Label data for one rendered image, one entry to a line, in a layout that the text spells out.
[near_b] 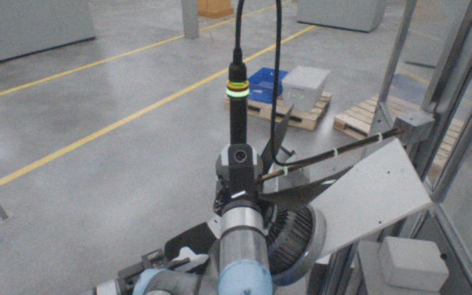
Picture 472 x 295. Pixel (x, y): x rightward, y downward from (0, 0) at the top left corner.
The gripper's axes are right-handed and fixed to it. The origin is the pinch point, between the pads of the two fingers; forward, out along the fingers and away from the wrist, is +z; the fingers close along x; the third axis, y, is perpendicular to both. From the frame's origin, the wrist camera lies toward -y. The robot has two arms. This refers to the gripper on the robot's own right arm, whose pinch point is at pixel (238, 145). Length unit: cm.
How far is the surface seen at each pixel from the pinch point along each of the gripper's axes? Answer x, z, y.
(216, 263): -5.6, -11.3, 27.8
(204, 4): -66, 826, 123
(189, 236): -15.5, 7.8, 41.6
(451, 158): 76, 27, 26
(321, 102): 112, 279, 135
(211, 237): -8.2, 4.4, 38.0
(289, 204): 10.1, -12.4, 6.4
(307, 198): 13.5, -12.8, 4.5
